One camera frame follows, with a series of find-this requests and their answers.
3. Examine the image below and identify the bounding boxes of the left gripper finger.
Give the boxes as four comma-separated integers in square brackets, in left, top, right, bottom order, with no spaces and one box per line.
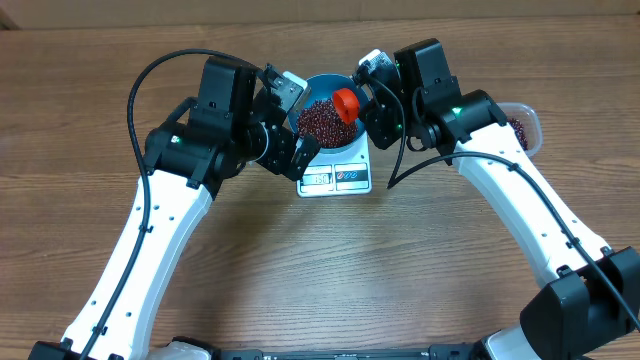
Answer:
[262,63,287,98]
[285,134,321,181]

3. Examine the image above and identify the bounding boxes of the red beans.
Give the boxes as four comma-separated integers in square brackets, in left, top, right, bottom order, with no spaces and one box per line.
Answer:
[296,98,529,151]

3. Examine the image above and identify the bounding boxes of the red scoop blue handle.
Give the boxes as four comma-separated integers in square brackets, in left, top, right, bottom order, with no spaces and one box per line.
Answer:
[332,88,360,125]

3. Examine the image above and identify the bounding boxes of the blue metal bowl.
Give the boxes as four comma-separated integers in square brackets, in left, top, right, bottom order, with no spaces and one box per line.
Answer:
[288,74,370,134]

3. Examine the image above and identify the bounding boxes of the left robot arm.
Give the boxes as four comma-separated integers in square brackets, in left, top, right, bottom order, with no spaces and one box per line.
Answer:
[29,50,319,359]

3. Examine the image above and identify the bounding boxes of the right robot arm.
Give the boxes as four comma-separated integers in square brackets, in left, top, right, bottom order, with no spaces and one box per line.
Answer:
[353,39,639,359]

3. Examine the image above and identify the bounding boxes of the white kitchen scale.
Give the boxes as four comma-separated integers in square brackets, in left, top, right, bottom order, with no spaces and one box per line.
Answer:
[296,132,373,198]

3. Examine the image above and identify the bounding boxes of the clear plastic container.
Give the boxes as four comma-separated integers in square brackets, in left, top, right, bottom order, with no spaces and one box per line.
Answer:
[498,102,544,157]

